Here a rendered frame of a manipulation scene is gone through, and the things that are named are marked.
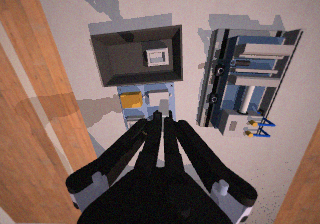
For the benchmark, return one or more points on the orange-yellow block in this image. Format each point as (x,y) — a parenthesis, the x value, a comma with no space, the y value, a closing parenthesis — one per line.
(131,99)

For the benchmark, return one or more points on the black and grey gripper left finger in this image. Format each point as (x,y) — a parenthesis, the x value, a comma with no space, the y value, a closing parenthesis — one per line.
(89,182)

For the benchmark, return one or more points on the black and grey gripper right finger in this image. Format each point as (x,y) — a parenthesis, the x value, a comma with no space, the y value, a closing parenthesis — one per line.
(229,191)

